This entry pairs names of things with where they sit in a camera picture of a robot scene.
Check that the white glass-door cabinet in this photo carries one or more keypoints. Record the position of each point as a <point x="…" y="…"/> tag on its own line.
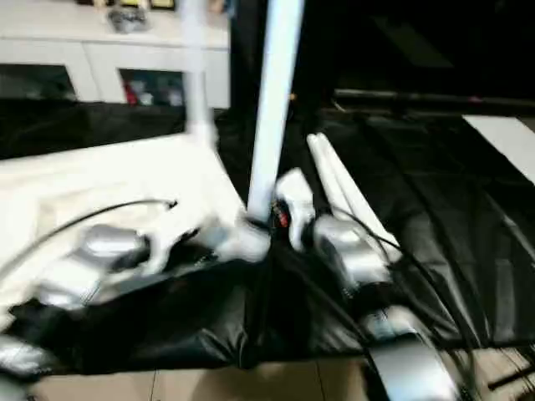
<point x="83" y="54"/>

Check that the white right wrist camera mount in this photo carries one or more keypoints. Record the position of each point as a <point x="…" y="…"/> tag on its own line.
<point x="299" y="200"/>

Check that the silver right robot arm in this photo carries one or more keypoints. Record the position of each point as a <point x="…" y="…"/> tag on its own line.
<point x="355" y="250"/>

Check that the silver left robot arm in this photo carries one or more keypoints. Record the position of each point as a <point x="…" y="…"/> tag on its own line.
<point x="100" y="250"/>

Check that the white board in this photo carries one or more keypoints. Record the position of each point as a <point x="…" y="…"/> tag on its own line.
<point x="505" y="138"/>

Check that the black table mat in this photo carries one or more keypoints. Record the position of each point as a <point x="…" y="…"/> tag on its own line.
<point x="292" y="301"/>

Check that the black rod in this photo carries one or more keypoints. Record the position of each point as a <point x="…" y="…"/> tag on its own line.
<point x="397" y="96"/>

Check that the white plastic table top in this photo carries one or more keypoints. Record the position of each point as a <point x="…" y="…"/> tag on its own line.
<point x="104" y="175"/>

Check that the black stand leg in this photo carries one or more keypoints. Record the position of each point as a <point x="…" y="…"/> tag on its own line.
<point x="514" y="378"/>

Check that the red item in cabinet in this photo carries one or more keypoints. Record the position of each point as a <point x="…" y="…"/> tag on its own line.
<point x="131" y="92"/>

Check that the white plastic table leg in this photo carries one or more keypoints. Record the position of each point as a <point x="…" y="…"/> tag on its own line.
<point x="330" y="167"/>
<point x="355" y="196"/>
<point x="273" y="104"/>
<point x="196" y="83"/>

